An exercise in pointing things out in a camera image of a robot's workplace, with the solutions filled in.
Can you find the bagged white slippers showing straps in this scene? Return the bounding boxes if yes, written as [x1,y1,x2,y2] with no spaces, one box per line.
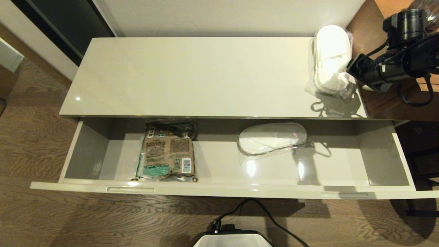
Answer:
[305,25,359,100]

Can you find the wide cream cabinet drawer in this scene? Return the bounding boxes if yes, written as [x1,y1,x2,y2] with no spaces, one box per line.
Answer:
[30,117,439,200]

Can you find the brown printed snack packet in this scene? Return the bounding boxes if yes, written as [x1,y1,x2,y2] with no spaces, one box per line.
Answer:
[136,120,198,182]

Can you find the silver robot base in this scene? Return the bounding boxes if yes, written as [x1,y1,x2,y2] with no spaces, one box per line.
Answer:
[192,231,275,247]

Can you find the glossy cream drawer cabinet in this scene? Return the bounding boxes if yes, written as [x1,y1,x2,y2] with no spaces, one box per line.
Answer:
[59,37,408,126]

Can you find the brown wooden desk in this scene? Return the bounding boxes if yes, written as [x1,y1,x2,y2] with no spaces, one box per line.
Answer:
[346,0,439,121]

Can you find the dark glass vase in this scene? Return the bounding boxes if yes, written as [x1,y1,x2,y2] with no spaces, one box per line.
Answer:
[410,0,439,33]

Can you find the bagged white slippers showing soles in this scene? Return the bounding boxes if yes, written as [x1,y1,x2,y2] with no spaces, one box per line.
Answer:
[237,122,308,157]

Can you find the dark glass door panel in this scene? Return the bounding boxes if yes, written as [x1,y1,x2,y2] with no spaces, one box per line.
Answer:
[12,0,116,67]

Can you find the white furniture corner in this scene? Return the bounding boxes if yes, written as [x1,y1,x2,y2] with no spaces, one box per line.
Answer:
[0,36,25,72]

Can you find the brown wooden furniture piece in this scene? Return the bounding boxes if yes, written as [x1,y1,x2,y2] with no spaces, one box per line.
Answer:
[0,63,18,101]

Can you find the black power cable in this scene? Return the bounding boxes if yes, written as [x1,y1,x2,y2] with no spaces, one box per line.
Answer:
[212,198,309,247]

